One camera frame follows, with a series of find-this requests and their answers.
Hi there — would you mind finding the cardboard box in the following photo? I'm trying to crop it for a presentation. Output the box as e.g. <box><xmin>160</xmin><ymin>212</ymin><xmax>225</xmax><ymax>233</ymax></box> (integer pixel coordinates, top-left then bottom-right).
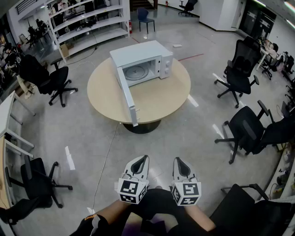
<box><xmin>59</xmin><ymin>42</ymin><xmax>74</xmax><ymax>58</ymax></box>

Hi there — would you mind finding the white microwave oven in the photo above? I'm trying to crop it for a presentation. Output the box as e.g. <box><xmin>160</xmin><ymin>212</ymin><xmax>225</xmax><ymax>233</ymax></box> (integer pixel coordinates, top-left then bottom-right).
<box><xmin>109</xmin><ymin>40</ymin><xmax>174</xmax><ymax>127</ymax></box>

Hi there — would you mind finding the person's right forearm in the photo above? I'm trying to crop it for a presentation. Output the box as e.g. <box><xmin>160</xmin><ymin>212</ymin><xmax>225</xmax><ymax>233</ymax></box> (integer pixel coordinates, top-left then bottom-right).
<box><xmin>183</xmin><ymin>204</ymin><xmax>217</xmax><ymax>232</ymax></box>

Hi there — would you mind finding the curved wooden desk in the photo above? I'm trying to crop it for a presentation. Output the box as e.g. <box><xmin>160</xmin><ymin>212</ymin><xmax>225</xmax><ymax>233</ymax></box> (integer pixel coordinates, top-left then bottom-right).
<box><xmin>0</xmin><ymin>136</ymin><xmax>12</xmax><ymax>209</ymax></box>

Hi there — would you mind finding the black round table base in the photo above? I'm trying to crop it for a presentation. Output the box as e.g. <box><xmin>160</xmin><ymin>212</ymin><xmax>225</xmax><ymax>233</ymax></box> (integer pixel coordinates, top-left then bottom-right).
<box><xmin>122</xmin><ymin>119</ymin><xmax>161</xmax><ymax>135</ymax></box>

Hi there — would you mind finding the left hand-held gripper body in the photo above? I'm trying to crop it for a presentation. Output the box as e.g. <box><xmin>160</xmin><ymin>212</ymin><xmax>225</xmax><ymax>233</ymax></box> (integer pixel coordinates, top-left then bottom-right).
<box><xmin>114</xmin><ymin>171</ymin><xmax>150</xmax><ymax>205</ymax></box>

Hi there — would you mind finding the black office chair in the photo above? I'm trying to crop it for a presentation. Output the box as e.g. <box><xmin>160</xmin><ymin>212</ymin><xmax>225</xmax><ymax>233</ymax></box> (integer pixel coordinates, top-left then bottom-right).
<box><xmin>178</xmin><ymin>0</ymin><xmax>198</xmax><ymax>17</ymax></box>
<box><xmin>0</xmin><ymin>154</ymin><xmax>73</xmax><ymax>225</ymax></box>
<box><xmin>214</xmin><ymin>100</ymin><xmax>275</xmax><ymax>165</ymax></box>
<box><xmin>209</xmin><ymin>183</ymin><xmax>295</xmax><ymax>236</ymax></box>
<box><xmin>253</xmin><ymin>115</ymin><xmax>295</xmax><ymax>155</ymax></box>
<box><xmin>19</xmin><ymin>54</ymin><xmax>78</xmax><ymax>108</ymax></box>
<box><xmin>214</xmin><ymin>36</ymin><xmax>262</xmax><ymax>109</ymax></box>

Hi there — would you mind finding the person's left forearm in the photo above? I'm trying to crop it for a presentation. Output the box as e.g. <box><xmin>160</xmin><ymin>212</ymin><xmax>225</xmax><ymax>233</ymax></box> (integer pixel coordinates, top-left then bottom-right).
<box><xmin>95</xmin><ymin>199</ymin><xmax>139</xmax><ymax>223</ymax></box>

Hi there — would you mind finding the white desk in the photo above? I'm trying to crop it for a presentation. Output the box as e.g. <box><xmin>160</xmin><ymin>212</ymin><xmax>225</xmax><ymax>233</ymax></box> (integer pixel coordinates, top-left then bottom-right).
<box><xmin>0</xmin><ymin>91</ymin><xmax>36</xmax><ymax>159</ymax></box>

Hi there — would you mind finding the black glass cabinet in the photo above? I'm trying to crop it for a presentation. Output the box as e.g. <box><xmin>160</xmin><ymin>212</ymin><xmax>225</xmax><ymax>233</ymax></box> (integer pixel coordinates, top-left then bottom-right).
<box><xmin>238</xmin><ymin>4</ymin><xmax>277</xmax><ymax>41</ymax></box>

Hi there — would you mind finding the person's black printed shirt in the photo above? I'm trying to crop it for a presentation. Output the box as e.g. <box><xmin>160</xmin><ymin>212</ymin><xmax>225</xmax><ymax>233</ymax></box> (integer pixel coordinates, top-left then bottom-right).
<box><xmin>69</xmin><ymin>188</ymin><xmax>222</xmax><ymax>236</ymax></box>

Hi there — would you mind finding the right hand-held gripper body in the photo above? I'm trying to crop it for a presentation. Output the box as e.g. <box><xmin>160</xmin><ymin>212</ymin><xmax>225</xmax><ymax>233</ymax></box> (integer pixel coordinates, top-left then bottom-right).
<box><xmin>170</xmin><ymin>175</ymin><xmax>202</xmax><ymax>207</ymax></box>

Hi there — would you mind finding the blue chair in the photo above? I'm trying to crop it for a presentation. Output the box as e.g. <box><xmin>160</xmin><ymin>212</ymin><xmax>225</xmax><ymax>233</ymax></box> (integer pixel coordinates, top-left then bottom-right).
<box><xmin>137</xmin><ymin>8</ymin><xmax>155</xmax><ymax>34</ymax></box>

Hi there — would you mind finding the white shelving unit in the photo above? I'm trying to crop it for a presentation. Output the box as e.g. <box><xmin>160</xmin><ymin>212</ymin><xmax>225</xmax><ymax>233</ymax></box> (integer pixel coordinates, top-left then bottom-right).
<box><xmin>47</xmin><ymin>0</ymin><xmax>131</xmax><ymax>63</ymax></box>

